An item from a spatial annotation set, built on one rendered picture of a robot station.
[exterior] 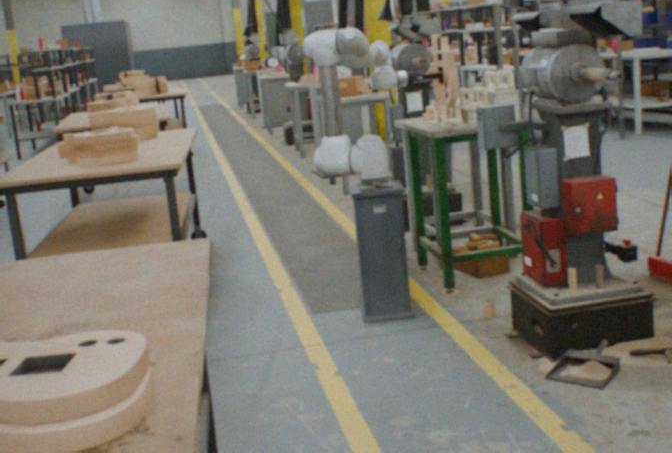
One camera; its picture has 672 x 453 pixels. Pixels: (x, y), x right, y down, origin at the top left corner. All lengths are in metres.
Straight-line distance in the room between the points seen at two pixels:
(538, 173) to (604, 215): 0.34
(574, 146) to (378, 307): 1.40
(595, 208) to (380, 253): 1.23
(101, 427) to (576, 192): 2.85
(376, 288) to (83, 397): 3.34
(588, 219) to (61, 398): 2.92
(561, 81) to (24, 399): 2.98
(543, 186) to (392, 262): 1.03
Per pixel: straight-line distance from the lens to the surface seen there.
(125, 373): 1.67
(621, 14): 3.90
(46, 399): 1.63
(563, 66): 4.11
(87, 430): 1.61
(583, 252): 4.29
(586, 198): 4.11
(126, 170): 5.15
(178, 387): 1.81
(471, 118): 5.25
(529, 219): 4.26
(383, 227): 4.76
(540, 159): 4.15
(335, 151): 4.79
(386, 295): 4.85
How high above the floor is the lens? 1.55
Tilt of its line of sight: 11 degrees down
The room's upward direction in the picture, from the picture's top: 6 degrees counter-clockwise
